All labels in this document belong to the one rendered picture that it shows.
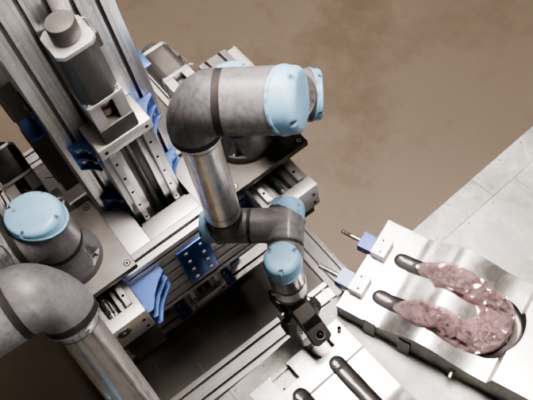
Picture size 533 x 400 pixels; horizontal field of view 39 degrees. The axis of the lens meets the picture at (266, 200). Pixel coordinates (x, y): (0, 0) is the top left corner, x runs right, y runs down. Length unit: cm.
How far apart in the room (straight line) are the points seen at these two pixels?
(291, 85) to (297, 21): 227
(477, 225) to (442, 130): 116
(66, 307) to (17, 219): 43
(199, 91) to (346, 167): 180
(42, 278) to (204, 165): 36
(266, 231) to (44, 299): 53
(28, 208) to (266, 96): 62
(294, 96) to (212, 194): 31
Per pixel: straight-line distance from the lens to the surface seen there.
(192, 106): 125
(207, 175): 140
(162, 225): 188
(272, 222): 156
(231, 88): 123
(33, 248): 163
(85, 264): 173
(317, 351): 178
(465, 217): 199
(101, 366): 132
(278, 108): 122
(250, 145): 177
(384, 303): 182
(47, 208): 162
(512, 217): 200
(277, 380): 177
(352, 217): 289
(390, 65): 329
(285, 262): 149
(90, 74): 151
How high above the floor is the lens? 254
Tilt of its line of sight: 59 degrees down
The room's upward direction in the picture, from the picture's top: 16 degrees counter-clockwise
